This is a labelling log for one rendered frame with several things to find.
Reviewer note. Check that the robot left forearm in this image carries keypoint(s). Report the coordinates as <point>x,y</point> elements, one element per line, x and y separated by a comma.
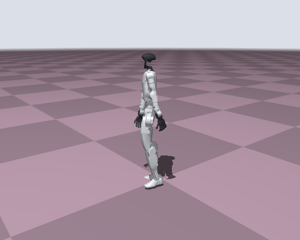
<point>155,104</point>

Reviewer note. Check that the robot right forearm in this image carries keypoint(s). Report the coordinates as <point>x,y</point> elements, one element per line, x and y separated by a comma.
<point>142,106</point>

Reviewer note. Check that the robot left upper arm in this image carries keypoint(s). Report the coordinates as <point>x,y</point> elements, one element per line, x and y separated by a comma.
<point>150,77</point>

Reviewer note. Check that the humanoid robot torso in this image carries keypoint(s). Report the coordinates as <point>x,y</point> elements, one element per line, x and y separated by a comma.
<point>146,90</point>

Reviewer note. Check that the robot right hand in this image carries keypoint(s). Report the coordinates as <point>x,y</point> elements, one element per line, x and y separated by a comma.
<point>138,120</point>

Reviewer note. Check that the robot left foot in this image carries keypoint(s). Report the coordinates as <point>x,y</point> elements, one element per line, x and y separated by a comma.
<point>153,183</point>

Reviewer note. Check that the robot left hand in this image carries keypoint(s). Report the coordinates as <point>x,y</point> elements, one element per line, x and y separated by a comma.
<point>161,122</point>

